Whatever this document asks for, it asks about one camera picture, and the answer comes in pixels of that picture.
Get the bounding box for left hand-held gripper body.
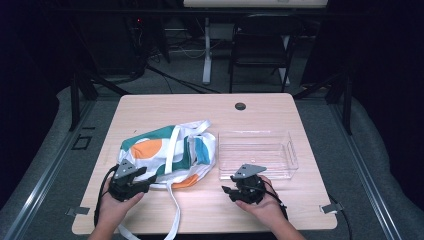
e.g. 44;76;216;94
108;159;145;203

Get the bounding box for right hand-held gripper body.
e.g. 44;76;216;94
231;163;268;205

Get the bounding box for clear plastic box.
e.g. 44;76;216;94
218;130;300;181

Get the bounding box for white teal orange tote bag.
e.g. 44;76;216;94
116;119;218;240

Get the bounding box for person's left hand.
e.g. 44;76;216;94
98;189;145;231

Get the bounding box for person's right hand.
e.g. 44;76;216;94
236;175;288;231

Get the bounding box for black metal stand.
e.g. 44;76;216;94
67;70;132;132
293;70;354;136

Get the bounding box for white desk leg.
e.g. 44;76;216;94
202;16;213;85

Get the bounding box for black chair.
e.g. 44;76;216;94
228;13;303;94

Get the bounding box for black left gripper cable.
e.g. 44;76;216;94
93;164;120;228

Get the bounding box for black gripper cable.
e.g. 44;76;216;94
263;181;290;221
93;164;120;228

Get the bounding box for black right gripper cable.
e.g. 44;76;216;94
263;181;290;221

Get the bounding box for metal table corner bracket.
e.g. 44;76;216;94
319;202;344;215
65;206;91;217

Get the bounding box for metal floor rail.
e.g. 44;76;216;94
328;103;403;240
2;99;97;240

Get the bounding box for black floor cable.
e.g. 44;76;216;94
145;64;222;95

